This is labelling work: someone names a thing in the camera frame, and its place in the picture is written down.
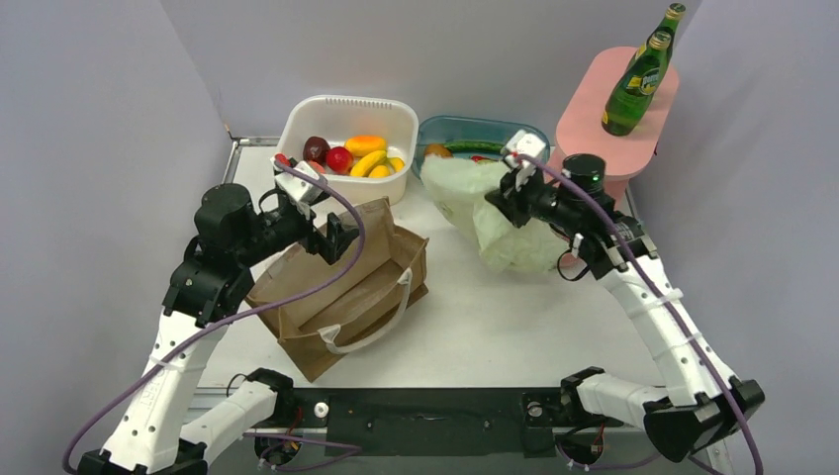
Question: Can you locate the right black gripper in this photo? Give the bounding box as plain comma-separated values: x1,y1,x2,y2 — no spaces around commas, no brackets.
487,158,582,232

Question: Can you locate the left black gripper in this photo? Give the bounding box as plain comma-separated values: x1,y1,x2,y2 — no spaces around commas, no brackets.
236,189,362,266

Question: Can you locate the red tomato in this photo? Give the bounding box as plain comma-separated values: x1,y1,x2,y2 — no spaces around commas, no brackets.
326,146,355,175

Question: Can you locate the green plastic grocery bag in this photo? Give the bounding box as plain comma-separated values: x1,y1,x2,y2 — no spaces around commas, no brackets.
419,155,568,273

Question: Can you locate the yellow banana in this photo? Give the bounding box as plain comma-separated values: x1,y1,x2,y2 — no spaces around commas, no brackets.
349,149,387,177

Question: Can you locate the brown paper tote bag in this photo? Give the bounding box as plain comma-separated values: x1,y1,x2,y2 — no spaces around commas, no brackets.
245,198,428,382

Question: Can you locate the pink three-tier shelf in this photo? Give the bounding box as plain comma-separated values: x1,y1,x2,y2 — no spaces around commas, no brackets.
548,47,680,207

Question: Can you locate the small green bottle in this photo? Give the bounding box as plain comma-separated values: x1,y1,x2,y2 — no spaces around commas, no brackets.
602,32,671,137

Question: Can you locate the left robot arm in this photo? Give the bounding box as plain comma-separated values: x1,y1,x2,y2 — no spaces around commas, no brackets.
64,178,366,474

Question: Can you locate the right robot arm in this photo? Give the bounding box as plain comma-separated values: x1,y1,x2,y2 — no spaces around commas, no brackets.
486,152,766,462

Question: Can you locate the pink peach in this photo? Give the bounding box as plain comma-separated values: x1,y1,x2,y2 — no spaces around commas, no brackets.
307,160,326,174

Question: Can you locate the red chili pepper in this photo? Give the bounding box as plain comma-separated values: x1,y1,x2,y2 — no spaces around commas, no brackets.
470,155,496,163

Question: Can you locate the green cucumber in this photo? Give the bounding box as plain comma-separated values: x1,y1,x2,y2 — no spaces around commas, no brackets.
443,141,504,155

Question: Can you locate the dark red fruit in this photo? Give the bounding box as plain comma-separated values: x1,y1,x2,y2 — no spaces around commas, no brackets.
303,136,331,165

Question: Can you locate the yellow orange mango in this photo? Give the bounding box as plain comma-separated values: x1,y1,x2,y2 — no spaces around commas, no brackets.
344,135,388,158

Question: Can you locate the brown potato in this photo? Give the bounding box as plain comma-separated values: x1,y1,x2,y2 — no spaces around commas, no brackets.
422,143,453,158

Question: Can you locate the white plastic basin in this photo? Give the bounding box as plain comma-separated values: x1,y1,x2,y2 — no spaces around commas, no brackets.
275,95,419,204

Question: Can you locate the teal plastic tray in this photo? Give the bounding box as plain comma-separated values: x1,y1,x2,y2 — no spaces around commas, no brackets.
413,115,550,171

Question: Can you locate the green glass bottle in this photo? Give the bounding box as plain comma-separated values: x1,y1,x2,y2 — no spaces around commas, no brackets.
625,2,687,70

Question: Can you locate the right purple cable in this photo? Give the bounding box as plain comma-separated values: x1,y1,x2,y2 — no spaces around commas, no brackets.
513,153,766,475

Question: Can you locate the purple cable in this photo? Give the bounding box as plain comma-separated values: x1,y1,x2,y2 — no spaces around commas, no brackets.
61,160,367,475
513,153,766,475

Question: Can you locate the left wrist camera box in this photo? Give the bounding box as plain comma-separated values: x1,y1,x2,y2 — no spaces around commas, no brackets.
272,153,329,221

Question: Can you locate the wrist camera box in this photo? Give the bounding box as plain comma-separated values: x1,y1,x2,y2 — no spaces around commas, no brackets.
501,129,548,191
272,153,329,221

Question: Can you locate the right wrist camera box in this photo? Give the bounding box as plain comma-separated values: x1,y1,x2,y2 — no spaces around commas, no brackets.
501,129,548,191

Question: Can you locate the aluminium table rail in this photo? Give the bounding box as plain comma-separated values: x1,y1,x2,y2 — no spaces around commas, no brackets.
222,137,280,183

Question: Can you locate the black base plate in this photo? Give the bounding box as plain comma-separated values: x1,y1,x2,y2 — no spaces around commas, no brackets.
258,387,603,457

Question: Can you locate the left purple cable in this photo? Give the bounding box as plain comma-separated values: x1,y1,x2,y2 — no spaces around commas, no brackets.
61,160,367,475

